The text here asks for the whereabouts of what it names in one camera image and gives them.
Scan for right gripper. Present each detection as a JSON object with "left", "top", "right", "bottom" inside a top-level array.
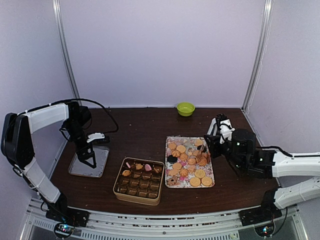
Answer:
[{"left": 204, "top": 132, "right": 246, "bottom": 172}]

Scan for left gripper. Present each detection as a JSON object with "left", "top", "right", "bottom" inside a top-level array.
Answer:
[{"left": 63, "top": 120, "right": 96, "bottom": 169}]

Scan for steel kitchen tongs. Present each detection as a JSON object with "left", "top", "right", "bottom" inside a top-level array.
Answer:
[{"left": 196, "top": 117, "right": 221, "bottom": 164}]

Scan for flower shaped cookie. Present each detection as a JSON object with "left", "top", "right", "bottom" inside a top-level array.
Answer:
[{"left": 135, "top": 163, "right": 144, "bottom": 170}]

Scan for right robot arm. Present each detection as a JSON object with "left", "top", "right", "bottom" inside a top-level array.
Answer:
[{"left": 204, "top": 129, "right": 320, "bottom": 221}]

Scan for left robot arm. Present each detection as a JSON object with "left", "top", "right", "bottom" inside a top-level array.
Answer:
[{"left": 0, "top": 99, "right": 105, "bottom": 222}]

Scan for silver tin lid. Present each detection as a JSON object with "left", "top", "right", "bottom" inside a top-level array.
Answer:
[{"left": 68, "top": 146, "right": 110, "bottom": 178}]

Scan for floral cookie tray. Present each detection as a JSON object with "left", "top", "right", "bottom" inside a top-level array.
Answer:
[{"left": 164, "top": 136, "right": 215, "bottom": 189}]

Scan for round golden biscuit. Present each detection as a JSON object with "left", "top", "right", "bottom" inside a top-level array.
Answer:
[
  {"left": 201, "top": 176, "right": 213, "bottom": 187},
  {"left": 189, "top": 177, "right": 201, "bottom": 187}
]

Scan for black sandwich cookie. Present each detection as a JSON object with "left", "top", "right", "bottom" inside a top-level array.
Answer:
[{"left": 167, "top": 155, "right": 178, "bottom": 164}]

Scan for gold cookie tin box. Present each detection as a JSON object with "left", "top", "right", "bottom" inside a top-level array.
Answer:
[{"left": 113, "top": 157, "right": 165, "bottom": 206}]

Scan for green plastic bowl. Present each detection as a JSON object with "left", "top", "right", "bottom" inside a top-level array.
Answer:
[{"left": 176, "top": 102, "right": 196, "bottom": 117}]

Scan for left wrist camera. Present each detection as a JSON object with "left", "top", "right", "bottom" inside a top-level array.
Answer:
[{"left": 86, "top": 132, "right": 110, "bottom": 143}]

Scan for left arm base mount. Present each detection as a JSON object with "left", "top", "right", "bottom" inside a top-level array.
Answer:
[{"left": 45, "top": 208, "right": 90, "bottom": 239}]

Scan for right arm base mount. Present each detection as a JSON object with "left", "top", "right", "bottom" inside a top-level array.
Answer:
[{"left": 238, "top": 206, "right": 282, "bottom": 239}]

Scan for front aluminium rail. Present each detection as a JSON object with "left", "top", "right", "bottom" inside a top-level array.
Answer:
[{"left": 18, "top": 198, "right": 309, "bottom": 240}]

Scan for right aluminium frame post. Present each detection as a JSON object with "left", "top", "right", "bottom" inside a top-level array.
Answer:
[{"left": 241, "top": 0, "right": 274, "bottom": 114}]

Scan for aluminium frame post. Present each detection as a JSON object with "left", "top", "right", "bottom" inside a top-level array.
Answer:
[
  {"left": 241, "top": 0, "right": 274, "bottom": 114},
  {"left": 52, "top": 0, "right": 80, "bottom": 99}
]

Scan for left aluminium frame post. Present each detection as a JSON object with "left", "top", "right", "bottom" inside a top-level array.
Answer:
[{"left": 52, "top": 0, "right": 80, "bottom": 99}]

